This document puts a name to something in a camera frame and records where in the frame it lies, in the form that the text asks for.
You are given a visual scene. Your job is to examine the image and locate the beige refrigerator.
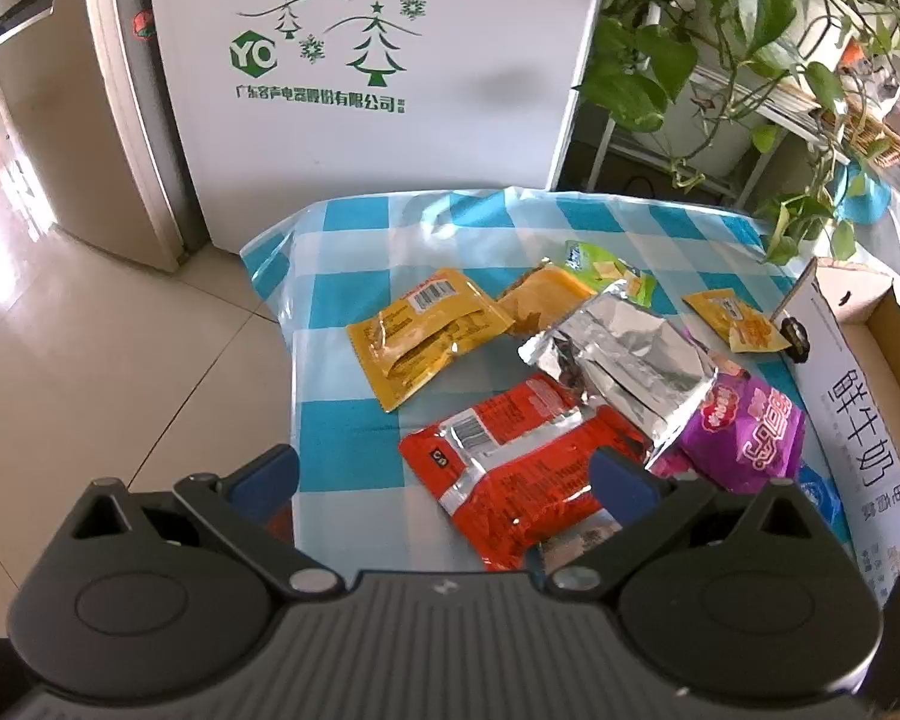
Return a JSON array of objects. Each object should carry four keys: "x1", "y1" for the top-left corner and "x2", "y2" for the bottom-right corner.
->
[{"x1": 0, "y1": 0, "x2": 211, "y2": 275}]

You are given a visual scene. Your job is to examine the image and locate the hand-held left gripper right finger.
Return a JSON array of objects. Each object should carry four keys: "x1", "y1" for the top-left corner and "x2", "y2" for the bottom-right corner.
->
[{"x1": 544, "y1": 446, "x2": 818, "y2": 595}]

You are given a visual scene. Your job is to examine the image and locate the white metal plant stand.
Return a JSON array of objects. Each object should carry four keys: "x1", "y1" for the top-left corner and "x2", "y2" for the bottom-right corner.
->
[{"x1": 585, "y1": 0, "x2": 833, "y2": 211}]

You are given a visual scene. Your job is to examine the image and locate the small yellow waffle packet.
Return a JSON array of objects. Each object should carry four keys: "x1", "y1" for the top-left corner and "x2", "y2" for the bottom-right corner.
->
[{"x1": 681, "y1": 289, "x2": 792, "y2": 353}]

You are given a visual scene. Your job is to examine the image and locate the cardboard box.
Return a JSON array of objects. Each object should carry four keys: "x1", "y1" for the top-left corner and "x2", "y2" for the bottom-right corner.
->
[{"x1": 784, "y1": 255, "x2": 900, "y2": 608}]

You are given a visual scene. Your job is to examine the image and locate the silver foil snack packet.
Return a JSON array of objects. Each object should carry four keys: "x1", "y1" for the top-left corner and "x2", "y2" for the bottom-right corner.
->
[{"x1": 517, "y1": 279, "x2": 721, "y2": 470}]

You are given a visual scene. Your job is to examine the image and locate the blue foil snack packet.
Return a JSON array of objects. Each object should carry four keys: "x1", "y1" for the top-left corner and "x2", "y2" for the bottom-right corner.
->
[{"x1": 795, "y1": 465, "x2": 848, "y2": 541}]

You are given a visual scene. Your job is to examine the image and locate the purple snack packet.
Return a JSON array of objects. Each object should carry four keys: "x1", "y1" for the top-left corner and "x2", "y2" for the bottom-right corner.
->
[{"x1": 649, "y1": 360, "x2": 807, "y2": 496}]

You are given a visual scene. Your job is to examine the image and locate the wicker basket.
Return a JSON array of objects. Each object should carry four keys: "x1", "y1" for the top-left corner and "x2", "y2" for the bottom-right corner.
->
[{"x1": 844, "y1": 82, "x2": 900, "y2": 166}]

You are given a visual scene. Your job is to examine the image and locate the green snack packet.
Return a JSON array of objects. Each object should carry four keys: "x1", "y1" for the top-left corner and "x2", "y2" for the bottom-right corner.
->
[{"x1": 562, "y1": 240, "x2": 659, "y2": 308}]

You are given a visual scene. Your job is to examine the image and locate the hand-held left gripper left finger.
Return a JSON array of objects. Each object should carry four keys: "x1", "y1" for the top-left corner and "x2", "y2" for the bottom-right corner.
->
[{"x1": 67, "y1": 444, "x2": 338, "y2": 595}]

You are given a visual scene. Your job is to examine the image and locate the red snack packet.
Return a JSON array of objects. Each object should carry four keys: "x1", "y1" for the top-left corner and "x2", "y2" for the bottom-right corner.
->
[{"x1": 399, "y1": 379, "x2": 650, "y2": 572}]

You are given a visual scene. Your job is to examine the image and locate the large mustard yellow snack packet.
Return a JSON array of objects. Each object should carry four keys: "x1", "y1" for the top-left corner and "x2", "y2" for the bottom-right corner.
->
[{"x1": 345, "y1": 268, "x2": 516, "y2": 412}]

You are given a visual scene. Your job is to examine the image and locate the blue white checked cloth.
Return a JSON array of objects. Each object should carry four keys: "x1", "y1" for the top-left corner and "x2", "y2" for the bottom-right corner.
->
[{"x1": 240, "y1": 187, "x2": 852, "y2": 578}]

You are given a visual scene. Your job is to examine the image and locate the white chest freezer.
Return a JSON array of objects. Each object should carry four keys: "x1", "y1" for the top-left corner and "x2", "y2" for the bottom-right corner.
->
[{"x1": 144, "y1": 0, "x2": 616, "y2": 256}]

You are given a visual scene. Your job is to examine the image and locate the orange snack packet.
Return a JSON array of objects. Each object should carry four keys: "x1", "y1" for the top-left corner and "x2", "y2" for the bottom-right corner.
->
[{"x1": 495, "y1": 259, "x2": 601, "y2": 338}]

